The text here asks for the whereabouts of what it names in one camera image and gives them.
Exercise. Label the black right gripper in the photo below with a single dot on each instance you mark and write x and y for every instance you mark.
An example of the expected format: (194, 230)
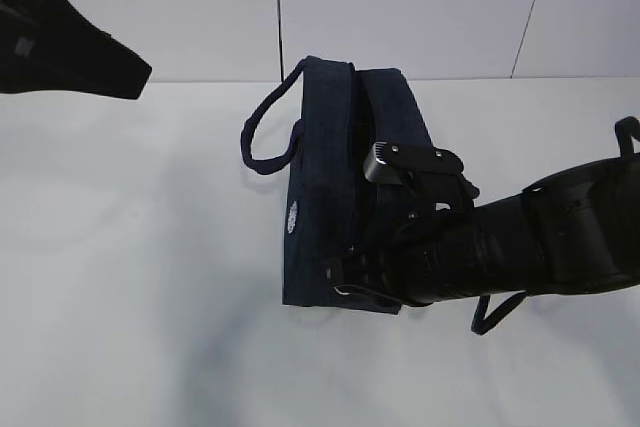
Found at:
(380, 271)

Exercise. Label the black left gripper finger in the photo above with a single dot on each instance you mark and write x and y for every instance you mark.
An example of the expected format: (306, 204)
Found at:
(48, 45)

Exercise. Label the dark navy fabric lunch bag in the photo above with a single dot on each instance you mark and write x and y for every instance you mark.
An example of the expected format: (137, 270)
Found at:
(331, 206)

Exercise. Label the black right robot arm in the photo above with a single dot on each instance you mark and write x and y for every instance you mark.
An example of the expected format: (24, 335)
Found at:
(572, 233)

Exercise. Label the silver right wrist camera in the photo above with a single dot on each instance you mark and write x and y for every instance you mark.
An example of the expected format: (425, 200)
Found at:
(433, 175)

